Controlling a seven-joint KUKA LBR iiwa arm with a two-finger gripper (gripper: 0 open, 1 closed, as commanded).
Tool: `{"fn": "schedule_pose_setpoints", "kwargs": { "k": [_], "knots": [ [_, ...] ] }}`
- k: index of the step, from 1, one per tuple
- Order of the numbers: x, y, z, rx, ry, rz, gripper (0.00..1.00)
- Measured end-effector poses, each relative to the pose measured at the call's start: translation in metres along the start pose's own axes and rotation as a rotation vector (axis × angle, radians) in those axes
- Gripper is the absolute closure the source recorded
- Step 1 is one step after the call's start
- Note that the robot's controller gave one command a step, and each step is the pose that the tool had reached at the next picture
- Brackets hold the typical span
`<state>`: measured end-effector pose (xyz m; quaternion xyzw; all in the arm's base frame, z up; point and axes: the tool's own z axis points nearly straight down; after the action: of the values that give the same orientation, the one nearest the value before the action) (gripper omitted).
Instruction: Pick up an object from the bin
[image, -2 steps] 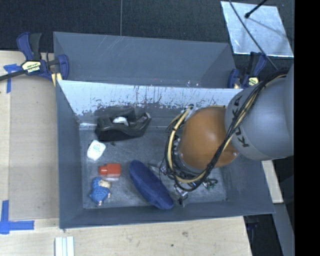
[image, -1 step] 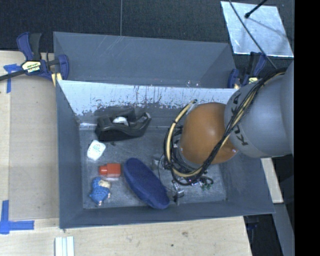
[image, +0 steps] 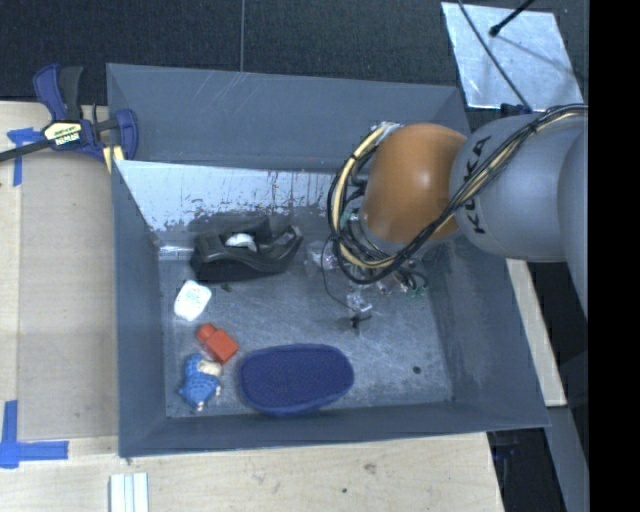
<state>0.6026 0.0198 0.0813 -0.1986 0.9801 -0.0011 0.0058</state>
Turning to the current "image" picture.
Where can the red toy block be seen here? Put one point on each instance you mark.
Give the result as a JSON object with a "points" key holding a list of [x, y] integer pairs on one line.
{"points": [[218, 344]]}

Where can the grey metal bin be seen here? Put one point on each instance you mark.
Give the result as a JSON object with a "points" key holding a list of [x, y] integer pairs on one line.
{"points": [[280, 310]]}

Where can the blue toy figure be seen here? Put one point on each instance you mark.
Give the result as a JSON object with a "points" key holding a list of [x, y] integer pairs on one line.
{"points": [[199, 385]]}

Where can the black tape dispenser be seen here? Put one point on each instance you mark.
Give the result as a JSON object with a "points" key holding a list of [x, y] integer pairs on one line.
{"points": [[240, 262]]}

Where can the white dental floss box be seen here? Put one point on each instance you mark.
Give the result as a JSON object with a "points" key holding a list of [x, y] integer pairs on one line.
{"points": [[192, 300]]}

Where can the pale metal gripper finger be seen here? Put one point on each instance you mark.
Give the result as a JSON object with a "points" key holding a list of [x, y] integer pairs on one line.
{"points": [[320, 257], [358, 301]]}

